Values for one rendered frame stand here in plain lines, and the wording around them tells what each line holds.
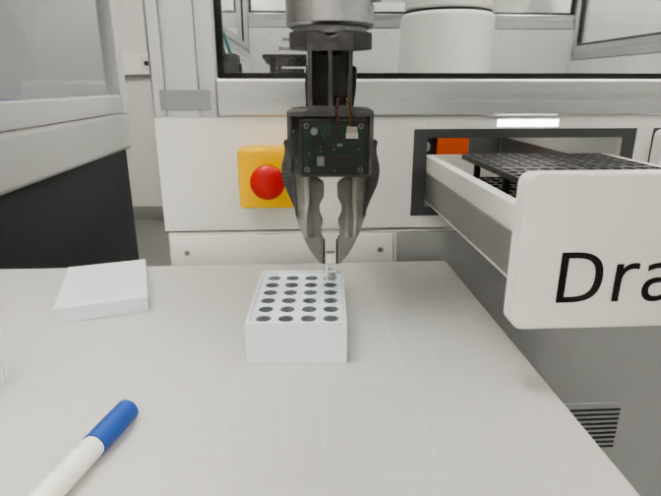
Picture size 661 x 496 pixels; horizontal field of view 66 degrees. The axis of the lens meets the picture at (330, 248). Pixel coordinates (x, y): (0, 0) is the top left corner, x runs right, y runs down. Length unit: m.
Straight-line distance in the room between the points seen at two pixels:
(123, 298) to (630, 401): 0.75
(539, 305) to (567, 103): 0.40
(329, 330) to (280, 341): 0.04
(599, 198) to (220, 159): 0.45
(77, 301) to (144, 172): 3.57
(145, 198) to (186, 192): 3.48
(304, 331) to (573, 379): 0.54
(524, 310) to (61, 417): 0.33
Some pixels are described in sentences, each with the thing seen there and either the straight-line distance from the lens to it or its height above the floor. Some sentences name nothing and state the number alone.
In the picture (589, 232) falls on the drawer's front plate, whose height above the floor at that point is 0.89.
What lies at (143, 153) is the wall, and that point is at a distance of 4.10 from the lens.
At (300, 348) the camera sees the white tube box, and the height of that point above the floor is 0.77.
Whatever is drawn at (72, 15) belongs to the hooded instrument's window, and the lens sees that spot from 1.45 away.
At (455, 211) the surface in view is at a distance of 0.56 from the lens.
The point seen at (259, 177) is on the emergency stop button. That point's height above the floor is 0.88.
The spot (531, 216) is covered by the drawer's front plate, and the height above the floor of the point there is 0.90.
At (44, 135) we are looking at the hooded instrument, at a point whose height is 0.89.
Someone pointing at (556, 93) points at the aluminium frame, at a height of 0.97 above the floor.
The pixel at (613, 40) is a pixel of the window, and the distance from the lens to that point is 0.78.
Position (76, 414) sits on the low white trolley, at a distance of 0.42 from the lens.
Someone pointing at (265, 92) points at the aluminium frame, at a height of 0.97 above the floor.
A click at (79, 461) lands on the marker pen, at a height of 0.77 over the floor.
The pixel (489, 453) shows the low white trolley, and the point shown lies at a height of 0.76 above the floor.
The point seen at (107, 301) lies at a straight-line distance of 0.56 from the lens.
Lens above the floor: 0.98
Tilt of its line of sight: 18 degrees down
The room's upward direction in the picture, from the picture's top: straight up
